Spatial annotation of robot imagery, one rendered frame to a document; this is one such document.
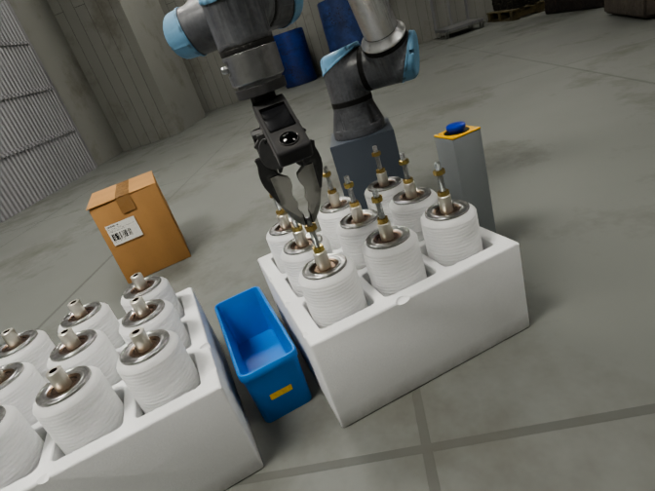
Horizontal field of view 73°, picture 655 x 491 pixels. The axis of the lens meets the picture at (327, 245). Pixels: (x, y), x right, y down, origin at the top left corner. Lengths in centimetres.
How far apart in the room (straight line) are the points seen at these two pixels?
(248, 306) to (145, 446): 43
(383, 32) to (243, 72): 61
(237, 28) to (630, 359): 75
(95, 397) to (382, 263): 46
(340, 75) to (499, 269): 69
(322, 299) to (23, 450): 46
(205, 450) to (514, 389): 49
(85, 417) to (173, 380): 12
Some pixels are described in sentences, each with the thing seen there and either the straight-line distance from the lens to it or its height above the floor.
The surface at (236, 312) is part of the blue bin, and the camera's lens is 106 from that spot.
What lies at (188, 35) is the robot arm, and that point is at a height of 63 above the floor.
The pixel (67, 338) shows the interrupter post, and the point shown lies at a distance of 85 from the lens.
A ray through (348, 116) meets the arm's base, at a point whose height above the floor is 36.
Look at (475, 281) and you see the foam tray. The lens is 78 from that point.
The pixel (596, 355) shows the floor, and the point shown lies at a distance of 86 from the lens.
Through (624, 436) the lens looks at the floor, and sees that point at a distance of 75.
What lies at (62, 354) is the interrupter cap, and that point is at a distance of 85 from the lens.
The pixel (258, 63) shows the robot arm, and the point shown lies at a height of 57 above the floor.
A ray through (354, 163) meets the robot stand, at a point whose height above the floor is 24.
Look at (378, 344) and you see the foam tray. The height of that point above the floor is 12.
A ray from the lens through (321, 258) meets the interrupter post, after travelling 70.
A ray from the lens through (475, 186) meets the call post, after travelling 103.
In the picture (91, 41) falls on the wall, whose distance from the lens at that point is 640.
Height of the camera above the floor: 58
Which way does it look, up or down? 24 degrees down
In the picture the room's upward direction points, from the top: 19 degrees counter-clockwise
